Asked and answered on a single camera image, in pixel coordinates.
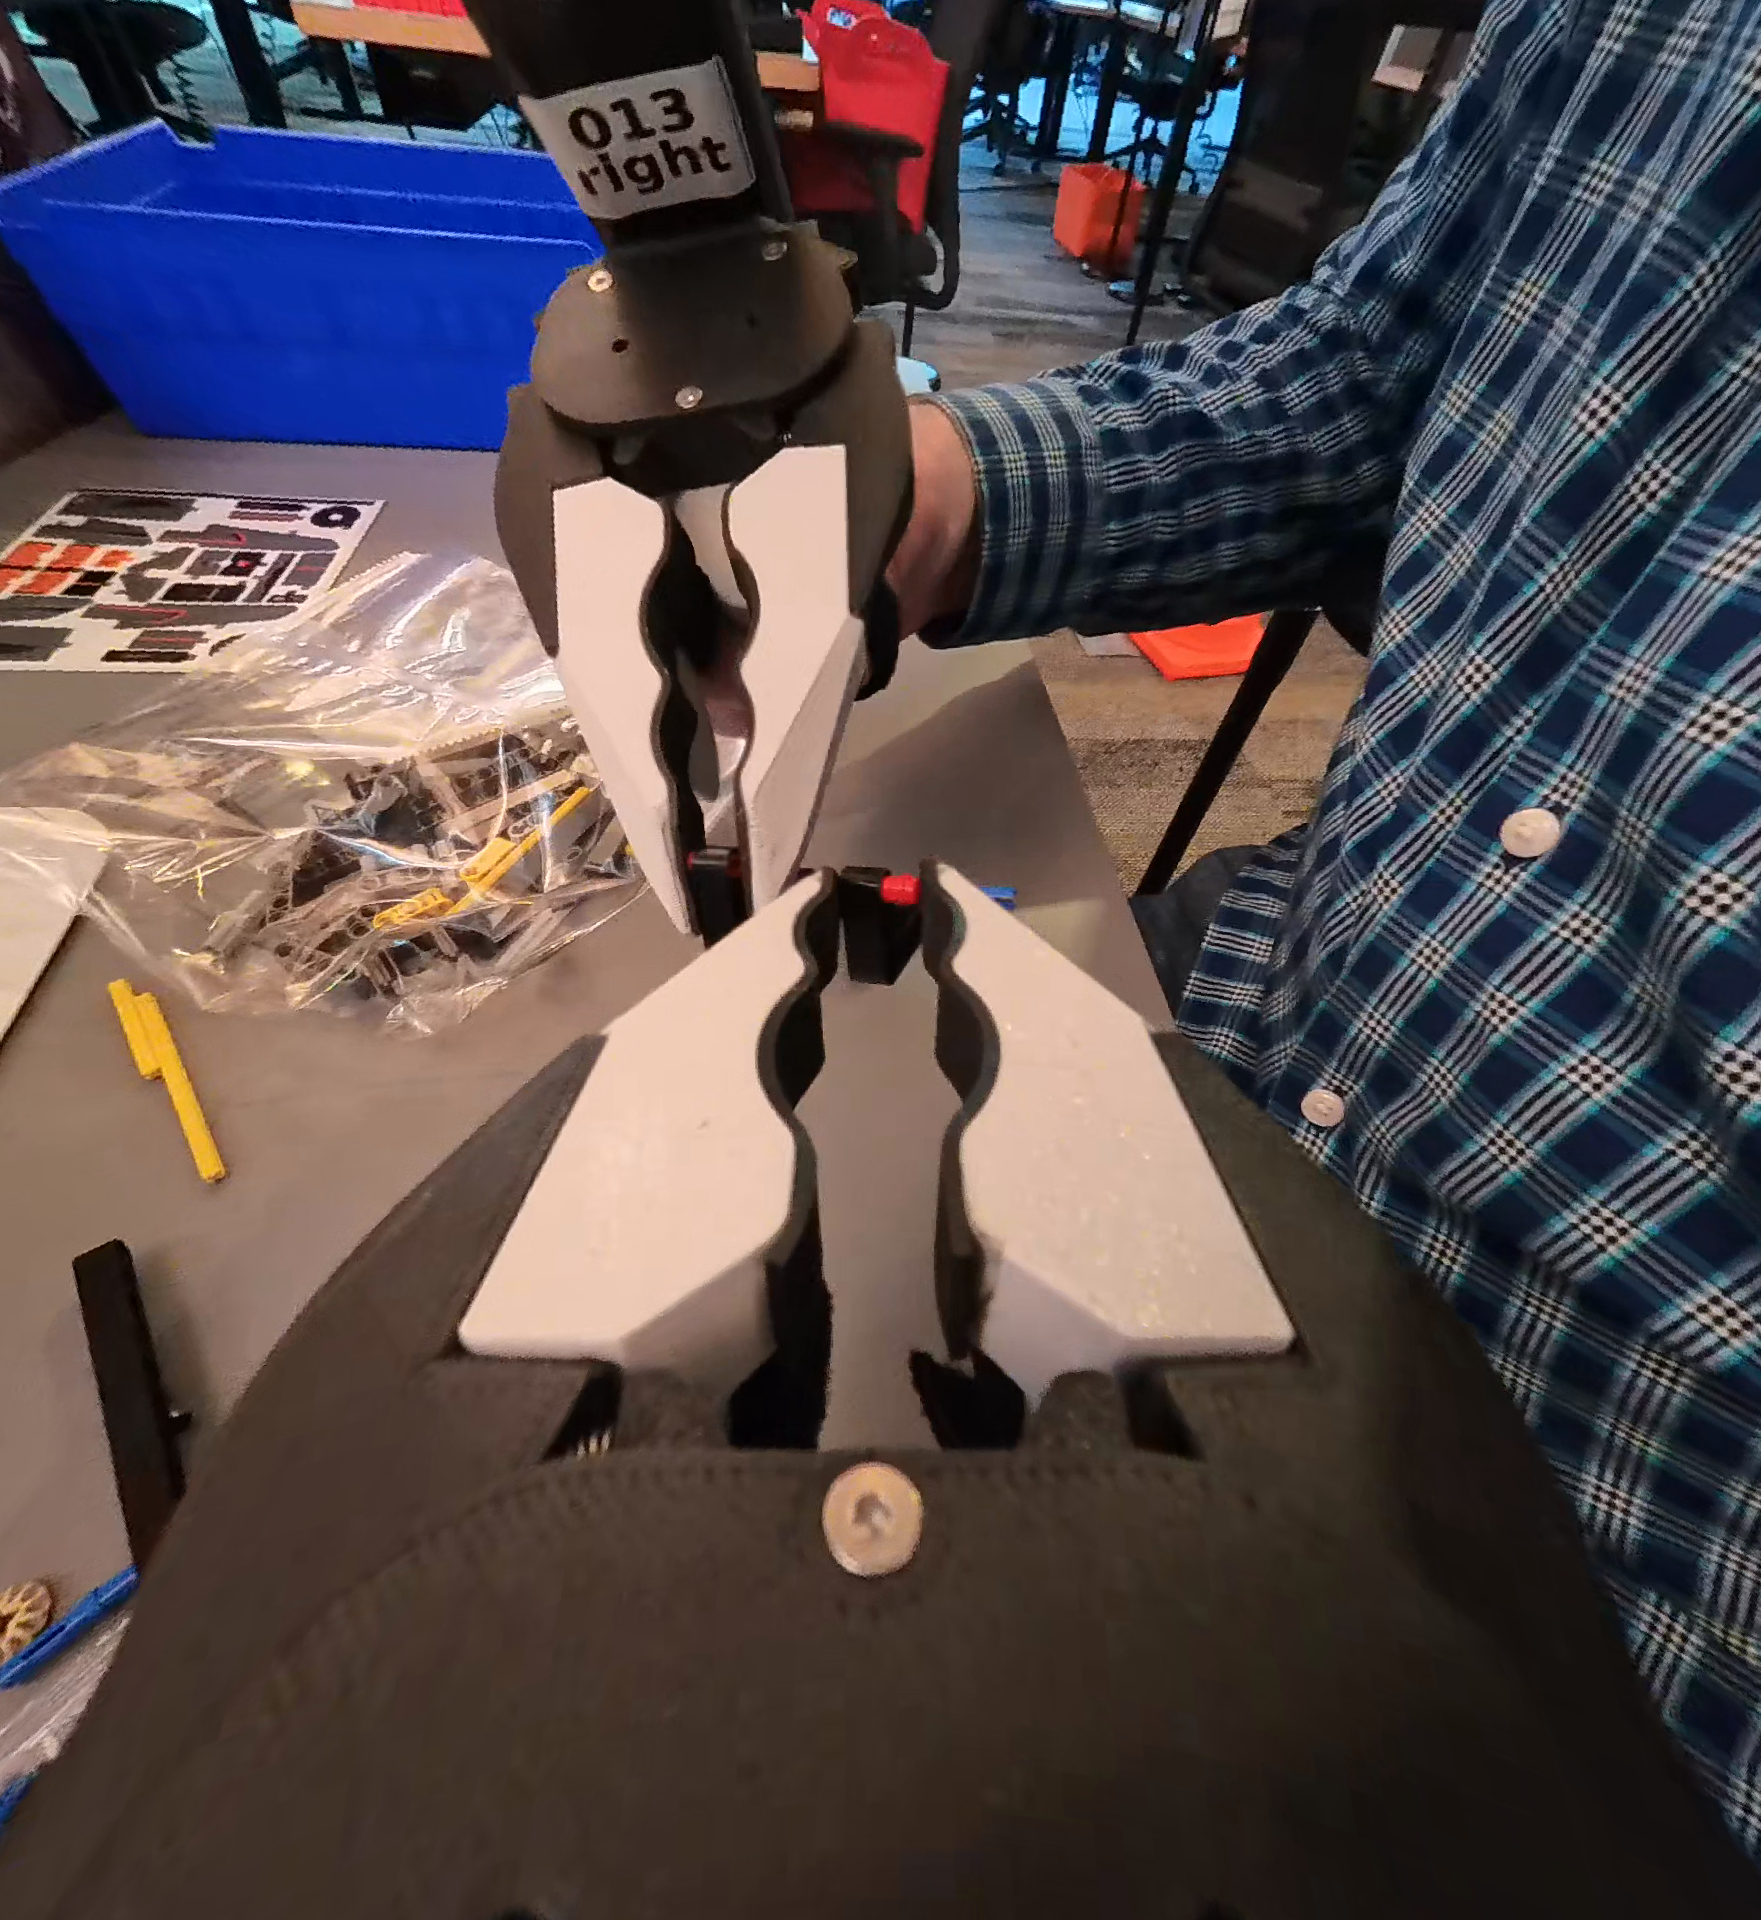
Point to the person's right hand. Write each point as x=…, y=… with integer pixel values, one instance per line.
x=937, y=528

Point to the blue plastic bin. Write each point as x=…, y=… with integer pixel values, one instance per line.
x=295, y=301

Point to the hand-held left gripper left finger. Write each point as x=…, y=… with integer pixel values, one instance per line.
x=641, y=1185

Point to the person's plaid shirt torso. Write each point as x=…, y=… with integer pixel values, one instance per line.
x=1646, y=898

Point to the black lego connector assembly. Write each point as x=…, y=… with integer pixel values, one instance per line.
x=868, y=931

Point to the background wooden table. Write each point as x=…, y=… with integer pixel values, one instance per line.
x=369, y=25

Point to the black lego beam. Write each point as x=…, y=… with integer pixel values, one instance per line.
x=122, y=1380

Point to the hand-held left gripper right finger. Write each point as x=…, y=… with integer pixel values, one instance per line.
x=1104, y=1185

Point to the clear bag of lego parts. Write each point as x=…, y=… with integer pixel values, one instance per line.
x=369, y=813

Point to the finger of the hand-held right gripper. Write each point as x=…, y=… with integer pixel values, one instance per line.
x=808, y=599
x=607, y=633

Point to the black tripod leg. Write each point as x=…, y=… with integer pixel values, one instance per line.
x=1228, y=748

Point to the yellow lego axle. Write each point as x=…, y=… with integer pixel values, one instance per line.
x=166, y=1073

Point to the lego sticker sheet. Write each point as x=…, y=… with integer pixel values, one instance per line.
x=144, y=579

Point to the blue lego axle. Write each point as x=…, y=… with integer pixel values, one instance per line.
x=62, y=1627

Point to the orange plastic bin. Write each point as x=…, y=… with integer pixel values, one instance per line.
x=1100, y=219

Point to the flat orange floor item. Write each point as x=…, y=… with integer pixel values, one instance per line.
x=1196, y=650

